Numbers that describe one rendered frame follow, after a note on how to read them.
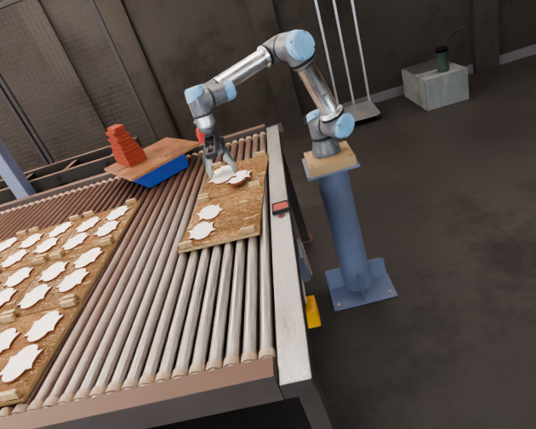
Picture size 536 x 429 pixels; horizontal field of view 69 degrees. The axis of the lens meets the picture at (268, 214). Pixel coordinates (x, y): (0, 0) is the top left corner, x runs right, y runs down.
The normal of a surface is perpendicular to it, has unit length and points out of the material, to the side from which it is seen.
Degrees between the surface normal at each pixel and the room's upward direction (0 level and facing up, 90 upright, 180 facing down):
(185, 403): 90
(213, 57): 90
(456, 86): 90
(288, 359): 0
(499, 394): 0
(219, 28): 90
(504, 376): 0
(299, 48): 82
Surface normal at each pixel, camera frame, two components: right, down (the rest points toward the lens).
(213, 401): 0.02, 0.49
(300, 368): -0.29, -0.83
